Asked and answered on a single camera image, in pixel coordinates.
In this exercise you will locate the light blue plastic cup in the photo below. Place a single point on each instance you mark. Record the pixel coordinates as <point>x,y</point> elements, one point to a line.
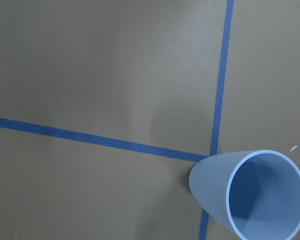
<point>254,194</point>

